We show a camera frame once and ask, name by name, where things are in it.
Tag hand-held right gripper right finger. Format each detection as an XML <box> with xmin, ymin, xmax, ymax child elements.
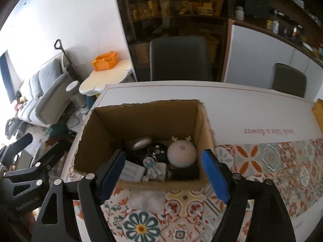
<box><xmin>201</xmin><ymin>149</ymin><xmax>297</xmax><ymax>242</ymax></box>

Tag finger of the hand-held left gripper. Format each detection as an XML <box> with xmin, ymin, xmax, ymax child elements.
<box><xmin>0</xmin><ymin>133</ymin><xmax>34</xmax><ymax>167</ymax></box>
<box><xmin>30</xmin><ymin>141</ymin><xmax>72</xmax><ymax>175</ymax></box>

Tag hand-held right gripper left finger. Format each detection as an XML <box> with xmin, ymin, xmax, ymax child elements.
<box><xmin>31</xmin><ymin>149</ymin><xmax>127</xmax><ymax>242</ymax></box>

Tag white battery case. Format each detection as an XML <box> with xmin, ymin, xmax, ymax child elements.
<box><xmin>119</xmin><ymin>161</ymin><xmax>147</xmax><ymax>182</ymax></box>

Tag black rectangular remote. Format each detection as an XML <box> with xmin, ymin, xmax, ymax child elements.
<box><xmin>173</xmin><ymin>165</ymin><xmax>200</xmax><ymax>181</ymax></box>

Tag brown cardboard box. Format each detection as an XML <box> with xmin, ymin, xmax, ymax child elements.
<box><xmin>73</xmin><ymin>99</ymin><xmax>217</xmax><ymax>191</ymax></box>

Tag small blue white figure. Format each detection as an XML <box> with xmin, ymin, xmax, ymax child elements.
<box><xmin>143</xmin><ymin>156</ymin><xmax>168</xmax><ymax>180</ymax></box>

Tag pink round night lamp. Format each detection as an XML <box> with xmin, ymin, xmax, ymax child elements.
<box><xmin>167</xmin><ymin>136</ymin><xmax>197</xmax><ymax>168</ymax></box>

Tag silver oval gadget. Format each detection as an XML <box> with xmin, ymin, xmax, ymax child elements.
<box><xmin>131</xmin><ymin>136</ymin><xmax>152</xmax><ymax>152</ymax></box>

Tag black round gadget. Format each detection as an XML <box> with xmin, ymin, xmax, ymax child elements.
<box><xmin>145</xmin><ymin>142</ymin><xmax>168</xmax><ymax>163</ymax></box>

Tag black floor bag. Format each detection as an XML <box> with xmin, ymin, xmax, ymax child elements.
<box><xmin>5</xmin><ymin>118</ymin><xmax>23</xmax><ymax>139</ymax></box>

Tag teal green bag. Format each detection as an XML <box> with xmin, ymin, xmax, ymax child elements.
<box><xmin>48</xmin><ymin>123</ymin><xmax>71</xmax><ymax>140</ymax></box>

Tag clear plastic bag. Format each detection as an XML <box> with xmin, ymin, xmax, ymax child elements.
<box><xmin>129</xmin><ymin>189</ymin><xmax>167</xmax><ymax>213</ymax></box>

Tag small plush toys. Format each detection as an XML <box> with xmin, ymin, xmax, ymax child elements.
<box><xmin>14</xmin><ymin>92</ymin><xmax>27</xmax><ymax>111</ymax></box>

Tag grey sofa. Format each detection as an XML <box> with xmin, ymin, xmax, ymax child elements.
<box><xmin>15</xmin><ymin>55</ymin><xmax>76</xmax><ymax>128</ymax></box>

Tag white cylindrical fan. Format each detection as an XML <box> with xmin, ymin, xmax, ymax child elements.
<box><xmin>66</xmin><ymin>81</ymin><xmax>87</xmax><ymax>113</ymax></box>

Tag dark blue curtain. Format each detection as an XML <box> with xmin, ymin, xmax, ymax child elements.
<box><xmin>0</xmin><ymin>53</ymin><xmax>16</xmax><ymax>104</ymax></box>

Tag black upright vacuum cleaner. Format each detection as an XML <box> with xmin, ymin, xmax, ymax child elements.
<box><xmin>54</xmin><ymin>39</ymin><xmax>85</xmax><ymax>81</ymax></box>

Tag cream flower-shaped table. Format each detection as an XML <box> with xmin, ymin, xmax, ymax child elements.
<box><xmin>79</xmin><ymin>59</ymin><xmax>134</xmax><ymax>97</ymax></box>

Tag orange plastic crate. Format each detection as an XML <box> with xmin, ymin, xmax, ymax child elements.
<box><xmin>91</xmin><ymin>51</ymin><xmax>119</xmax><ymax>71</ymax></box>

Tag woven wicker box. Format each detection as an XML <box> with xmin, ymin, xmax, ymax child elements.
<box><xmin>311</xmin><ymin>98</ymin><xmax>323</xmax><ymax>131</ymax></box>

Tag dark grey narrow chair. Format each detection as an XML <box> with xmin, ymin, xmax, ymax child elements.
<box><xmin>269</xmin><ymin>63</ymin><xmax>307</xmax><ymax>98</ymax></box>

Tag dark grey wide chair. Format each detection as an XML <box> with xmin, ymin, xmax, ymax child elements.
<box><xmin>149</xmin><ymin>36</ymin><xmax>214</xmax><ymax>82</ymax></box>

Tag yellow plastic bin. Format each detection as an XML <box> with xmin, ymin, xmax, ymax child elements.
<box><xmin>207</xmin><ymin>36</ymin><xmax>220</xmax><ymax>63</ymax></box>

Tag dark glass-door cabinet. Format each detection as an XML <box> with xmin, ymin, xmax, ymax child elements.
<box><xmin>112</xmin><ymin>0</ymin><xmax>229</xmax><ymax>82</ymax></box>

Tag black box on shelf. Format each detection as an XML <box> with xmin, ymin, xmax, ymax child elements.
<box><xmin>244</xmin><ymin>0</ymin><xmax>270</xmax><ymax>18</ymax></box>

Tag brown wooden wall shelf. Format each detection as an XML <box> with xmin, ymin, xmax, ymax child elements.
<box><xmin>227</xmin><ymin>0</ymin><xmax>323</xmax><ymax>63</ymax></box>

